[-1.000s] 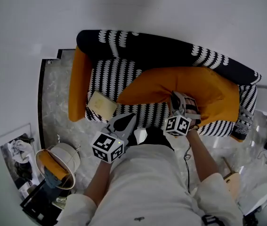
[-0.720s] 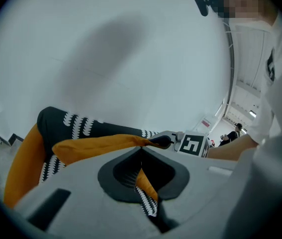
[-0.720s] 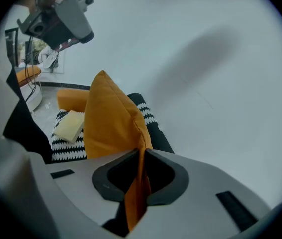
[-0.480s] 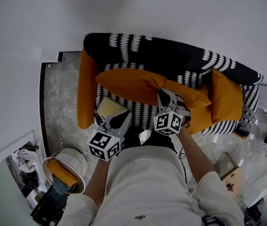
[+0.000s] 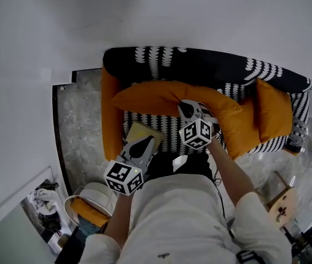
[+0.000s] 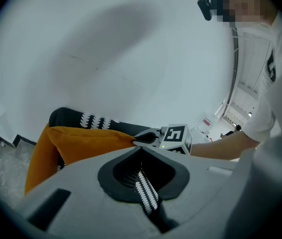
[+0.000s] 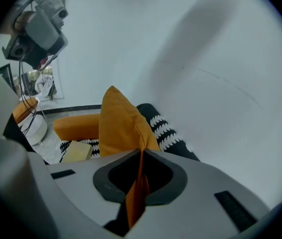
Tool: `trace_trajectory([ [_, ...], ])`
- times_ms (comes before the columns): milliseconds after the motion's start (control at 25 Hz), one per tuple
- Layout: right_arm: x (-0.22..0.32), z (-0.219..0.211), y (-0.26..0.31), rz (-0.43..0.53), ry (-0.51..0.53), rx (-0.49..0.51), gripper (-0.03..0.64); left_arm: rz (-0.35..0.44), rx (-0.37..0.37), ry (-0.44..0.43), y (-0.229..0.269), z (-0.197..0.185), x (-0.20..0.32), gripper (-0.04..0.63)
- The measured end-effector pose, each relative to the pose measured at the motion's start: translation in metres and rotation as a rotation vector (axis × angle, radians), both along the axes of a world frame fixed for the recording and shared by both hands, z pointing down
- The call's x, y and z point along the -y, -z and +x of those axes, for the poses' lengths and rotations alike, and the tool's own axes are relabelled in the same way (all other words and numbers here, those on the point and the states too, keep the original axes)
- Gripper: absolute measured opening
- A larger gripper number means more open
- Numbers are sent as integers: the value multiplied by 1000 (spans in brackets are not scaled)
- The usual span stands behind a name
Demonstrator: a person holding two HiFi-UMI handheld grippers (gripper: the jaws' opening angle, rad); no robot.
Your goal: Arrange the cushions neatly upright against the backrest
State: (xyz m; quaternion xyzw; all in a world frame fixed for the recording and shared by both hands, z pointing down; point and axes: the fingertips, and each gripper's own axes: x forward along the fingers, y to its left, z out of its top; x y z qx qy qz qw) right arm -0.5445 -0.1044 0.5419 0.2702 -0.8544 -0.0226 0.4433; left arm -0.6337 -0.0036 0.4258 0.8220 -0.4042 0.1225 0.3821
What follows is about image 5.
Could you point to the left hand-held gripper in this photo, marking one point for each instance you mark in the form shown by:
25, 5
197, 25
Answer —
122, 177

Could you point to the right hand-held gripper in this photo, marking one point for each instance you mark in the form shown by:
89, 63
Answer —
197, 135

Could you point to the person's left forearm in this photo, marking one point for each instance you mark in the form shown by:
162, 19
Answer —
120, 219

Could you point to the person's right forearm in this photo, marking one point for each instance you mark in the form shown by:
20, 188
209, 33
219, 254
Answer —
230, 172

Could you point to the black white patterned sofa cover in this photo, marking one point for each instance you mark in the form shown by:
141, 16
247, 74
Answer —
199, 65

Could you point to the beige book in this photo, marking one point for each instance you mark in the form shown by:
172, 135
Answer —
144, 135

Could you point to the person's black trousers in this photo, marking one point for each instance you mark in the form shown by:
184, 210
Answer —
161, 166

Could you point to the white round basket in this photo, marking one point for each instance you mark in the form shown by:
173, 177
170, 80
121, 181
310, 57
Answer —
95, 194

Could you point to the person's white shirt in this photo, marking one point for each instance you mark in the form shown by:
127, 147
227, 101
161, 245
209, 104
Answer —
177, 224

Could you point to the teal cloth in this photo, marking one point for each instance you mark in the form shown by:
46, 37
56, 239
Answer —
88, 227

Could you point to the grey patterned knit blanket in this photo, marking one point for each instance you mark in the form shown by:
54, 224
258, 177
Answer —
298, 133

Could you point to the pile of clothes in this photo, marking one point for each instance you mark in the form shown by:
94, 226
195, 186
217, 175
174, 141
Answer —
45, 208

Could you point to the black side table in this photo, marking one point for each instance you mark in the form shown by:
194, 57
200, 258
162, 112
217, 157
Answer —
70, 246

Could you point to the wooden stool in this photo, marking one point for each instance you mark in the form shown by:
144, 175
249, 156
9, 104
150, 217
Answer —
282, 208

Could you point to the white framed mirror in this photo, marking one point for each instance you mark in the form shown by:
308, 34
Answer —
1, 230

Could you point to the black tripod equipment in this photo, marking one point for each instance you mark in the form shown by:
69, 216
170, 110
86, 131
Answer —
303, 242

